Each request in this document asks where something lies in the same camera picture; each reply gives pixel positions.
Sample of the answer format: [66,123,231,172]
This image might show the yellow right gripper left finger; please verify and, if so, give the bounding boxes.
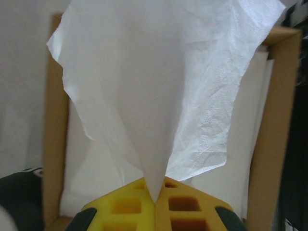
[68,177,156,231]

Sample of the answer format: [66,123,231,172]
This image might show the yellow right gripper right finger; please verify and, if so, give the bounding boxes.
[155,177,246,231]

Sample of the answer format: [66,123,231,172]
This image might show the white paper napkin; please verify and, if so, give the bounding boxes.
[46,0,287,203]

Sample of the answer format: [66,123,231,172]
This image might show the stack of white napkins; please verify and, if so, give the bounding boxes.
[59,45,275,219]

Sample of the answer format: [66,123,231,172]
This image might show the stack of paper cups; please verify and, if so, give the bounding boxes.
[0,166,45,231]

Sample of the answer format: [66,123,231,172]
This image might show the brown cardboard napkin tray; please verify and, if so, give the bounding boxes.
[43,13,303,231]

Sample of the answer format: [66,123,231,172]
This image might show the black hard case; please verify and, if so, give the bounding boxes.
[281,0,308,231]

